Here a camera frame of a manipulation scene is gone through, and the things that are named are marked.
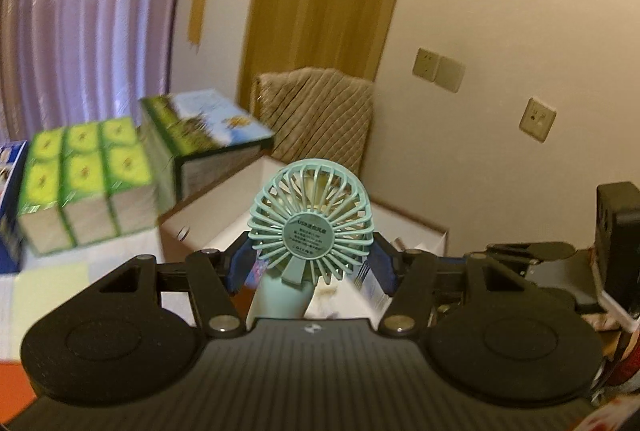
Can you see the blue printed carton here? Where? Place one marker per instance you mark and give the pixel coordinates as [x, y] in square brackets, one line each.
[10, 206]

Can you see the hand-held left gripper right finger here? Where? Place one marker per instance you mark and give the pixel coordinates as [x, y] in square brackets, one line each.
[387, 268]

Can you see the yellow hanging tag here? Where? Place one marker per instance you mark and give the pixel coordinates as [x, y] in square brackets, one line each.
[198, 13]

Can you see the mint green handheld fan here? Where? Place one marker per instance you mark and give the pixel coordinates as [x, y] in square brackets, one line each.
[311, 226]

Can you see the pastel checkered cloth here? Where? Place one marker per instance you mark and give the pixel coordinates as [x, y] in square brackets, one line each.
[75, 281]

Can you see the green tissue multipack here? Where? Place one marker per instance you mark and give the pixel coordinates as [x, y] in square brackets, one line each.
[85, 181]

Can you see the green landscape-print carton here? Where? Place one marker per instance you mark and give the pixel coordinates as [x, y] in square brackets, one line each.
[205, 136]

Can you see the beige wall socket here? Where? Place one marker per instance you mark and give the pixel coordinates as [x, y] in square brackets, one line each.
[537, 119]
[426, 62]
[450, 73]

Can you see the red printed cardboard sheet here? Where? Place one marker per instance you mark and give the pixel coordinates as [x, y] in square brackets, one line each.
[12, 386]

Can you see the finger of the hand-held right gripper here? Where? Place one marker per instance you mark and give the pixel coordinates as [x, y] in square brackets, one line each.
[525, 252]

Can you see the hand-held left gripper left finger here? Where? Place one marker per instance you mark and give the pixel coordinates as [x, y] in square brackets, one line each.
[240, 267]

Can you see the red and white packet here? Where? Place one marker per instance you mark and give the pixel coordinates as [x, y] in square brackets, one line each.
[612, 391]

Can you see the beige quilted cloth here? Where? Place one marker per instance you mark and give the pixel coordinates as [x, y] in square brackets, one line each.
[315, 116]

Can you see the purple curtain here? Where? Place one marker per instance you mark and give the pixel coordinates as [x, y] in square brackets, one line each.
[85, 11]

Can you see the brown cardboard box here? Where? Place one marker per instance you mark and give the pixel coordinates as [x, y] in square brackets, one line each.
[220, 216]

